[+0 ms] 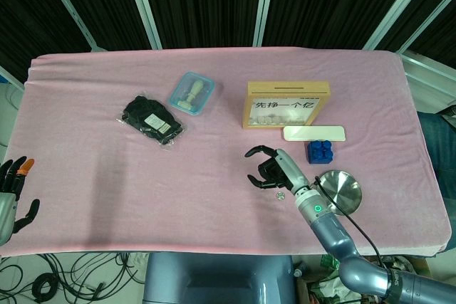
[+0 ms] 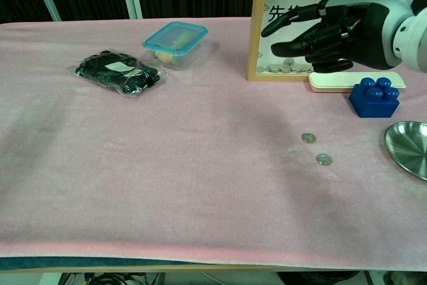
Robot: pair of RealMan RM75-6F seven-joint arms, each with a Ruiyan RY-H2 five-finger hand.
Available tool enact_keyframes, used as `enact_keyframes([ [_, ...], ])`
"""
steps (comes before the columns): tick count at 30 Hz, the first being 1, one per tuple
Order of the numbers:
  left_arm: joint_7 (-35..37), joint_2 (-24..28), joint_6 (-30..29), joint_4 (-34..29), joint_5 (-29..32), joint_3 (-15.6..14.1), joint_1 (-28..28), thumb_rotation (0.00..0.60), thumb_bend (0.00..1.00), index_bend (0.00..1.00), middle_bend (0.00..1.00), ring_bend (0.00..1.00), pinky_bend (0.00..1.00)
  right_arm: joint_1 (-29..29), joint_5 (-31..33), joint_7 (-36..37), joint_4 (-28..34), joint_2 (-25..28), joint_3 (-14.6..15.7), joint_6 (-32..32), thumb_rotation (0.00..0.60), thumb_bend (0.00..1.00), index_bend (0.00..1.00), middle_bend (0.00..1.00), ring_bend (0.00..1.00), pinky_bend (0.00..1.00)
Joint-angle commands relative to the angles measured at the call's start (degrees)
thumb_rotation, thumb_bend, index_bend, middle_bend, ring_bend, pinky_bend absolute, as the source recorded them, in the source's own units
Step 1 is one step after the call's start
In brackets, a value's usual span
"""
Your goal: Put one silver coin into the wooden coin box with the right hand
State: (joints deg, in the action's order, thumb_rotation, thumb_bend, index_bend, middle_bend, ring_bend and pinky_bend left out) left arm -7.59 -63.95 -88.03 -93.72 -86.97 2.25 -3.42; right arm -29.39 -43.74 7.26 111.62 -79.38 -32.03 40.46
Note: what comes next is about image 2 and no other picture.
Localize teal under cloth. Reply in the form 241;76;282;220
0;256;207;271

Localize blue toy building block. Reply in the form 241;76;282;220
348;77;401;119

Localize pink table cloth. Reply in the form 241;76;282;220
0;16;427;264

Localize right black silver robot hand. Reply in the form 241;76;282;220
261;0;416;73

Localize wooden frame coin bank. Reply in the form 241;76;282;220
246;0;388;82

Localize beige wooden stamp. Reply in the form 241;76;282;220
155;31;196;64

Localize clear box with blue lid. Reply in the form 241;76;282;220
142;21;209;71

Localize plastic bag of black items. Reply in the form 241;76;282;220
68;49;170;99

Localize round steel plate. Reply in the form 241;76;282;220
384;121;427;182

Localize white pink flat case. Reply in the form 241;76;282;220
308;71;407;93

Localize black floor cables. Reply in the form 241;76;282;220
63;272;161;285

